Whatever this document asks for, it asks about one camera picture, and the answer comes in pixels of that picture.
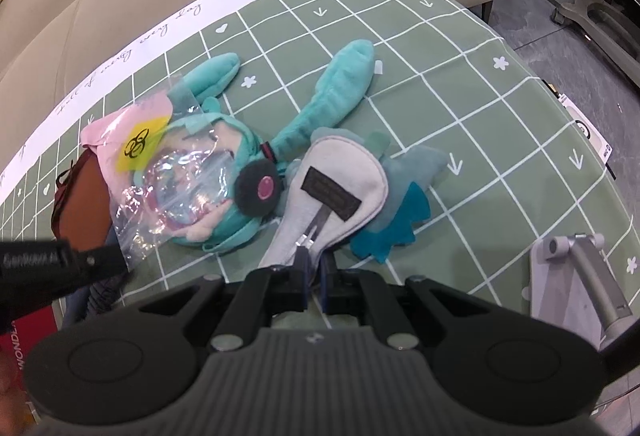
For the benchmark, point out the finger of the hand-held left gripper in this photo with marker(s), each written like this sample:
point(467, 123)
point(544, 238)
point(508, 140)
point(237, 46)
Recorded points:
point(97, 262)

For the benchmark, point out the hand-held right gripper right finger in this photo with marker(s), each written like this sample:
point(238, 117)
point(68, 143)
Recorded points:
point(325, 283)

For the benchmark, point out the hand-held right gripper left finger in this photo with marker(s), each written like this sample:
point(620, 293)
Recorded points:
point(301, 281)

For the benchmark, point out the brown cloth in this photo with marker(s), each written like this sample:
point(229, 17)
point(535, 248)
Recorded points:
point(82, 201)

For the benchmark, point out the clear plastic bag yellow label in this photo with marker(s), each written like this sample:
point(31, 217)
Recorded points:
point(170, 186)

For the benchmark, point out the grey zippered pouch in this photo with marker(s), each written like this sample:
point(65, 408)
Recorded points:
point(345, 166)

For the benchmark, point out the dark blue ruffled cloth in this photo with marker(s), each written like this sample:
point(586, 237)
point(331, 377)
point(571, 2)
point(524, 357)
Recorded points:
point(95, 297)

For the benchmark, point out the teal plush doll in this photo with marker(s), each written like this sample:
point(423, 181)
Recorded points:
point(340, 81)

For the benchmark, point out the green checked tablecloth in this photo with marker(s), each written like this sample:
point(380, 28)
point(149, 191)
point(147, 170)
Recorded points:
point(450, 91)

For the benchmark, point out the silver tablet stand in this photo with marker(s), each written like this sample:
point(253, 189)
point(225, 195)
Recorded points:
point(595, 286)

